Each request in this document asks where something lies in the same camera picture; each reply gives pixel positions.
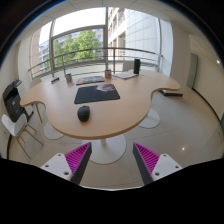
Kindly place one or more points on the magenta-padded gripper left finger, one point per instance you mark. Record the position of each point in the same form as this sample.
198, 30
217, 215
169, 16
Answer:
56, 165

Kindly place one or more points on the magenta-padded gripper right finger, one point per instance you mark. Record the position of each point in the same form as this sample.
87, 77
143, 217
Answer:
165, 166

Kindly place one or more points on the black computer mouse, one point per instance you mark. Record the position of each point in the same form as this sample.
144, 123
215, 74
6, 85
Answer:
83, 113

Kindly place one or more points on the black printed mouse pad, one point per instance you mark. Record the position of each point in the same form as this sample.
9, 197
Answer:
93, 94

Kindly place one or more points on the white round table base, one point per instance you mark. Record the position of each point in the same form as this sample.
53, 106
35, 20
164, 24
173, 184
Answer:
110, 150
150, 120
51, 131

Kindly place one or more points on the white chair with wooden legs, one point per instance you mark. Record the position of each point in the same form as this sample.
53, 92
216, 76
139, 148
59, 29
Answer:
12, 124

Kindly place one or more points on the flat black floor box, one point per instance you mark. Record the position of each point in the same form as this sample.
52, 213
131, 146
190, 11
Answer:
171, 93

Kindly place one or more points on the black office printer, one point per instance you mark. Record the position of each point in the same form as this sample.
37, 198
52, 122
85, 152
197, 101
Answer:
13, 100

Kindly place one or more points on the blue and black stapler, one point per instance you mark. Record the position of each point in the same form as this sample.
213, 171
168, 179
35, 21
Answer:
55, 80

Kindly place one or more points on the white shell chair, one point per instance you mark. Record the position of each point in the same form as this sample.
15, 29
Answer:
36, 82

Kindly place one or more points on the printed white mug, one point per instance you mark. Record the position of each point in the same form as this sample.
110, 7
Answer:
68, 78
108, 74

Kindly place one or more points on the red and blue magazine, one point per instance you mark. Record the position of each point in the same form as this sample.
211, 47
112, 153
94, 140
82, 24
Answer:
90, 80

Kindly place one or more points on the grey-green door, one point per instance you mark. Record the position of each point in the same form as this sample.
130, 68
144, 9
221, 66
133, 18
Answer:
192, 70

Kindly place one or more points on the light blue book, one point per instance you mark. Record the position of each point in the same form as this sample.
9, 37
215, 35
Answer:
124, 75

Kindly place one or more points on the black cylinder speaker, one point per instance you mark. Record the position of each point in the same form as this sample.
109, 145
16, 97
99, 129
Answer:
137, 66

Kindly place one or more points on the metal balcony railing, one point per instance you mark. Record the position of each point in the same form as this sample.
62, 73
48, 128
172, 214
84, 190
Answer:
83, 51

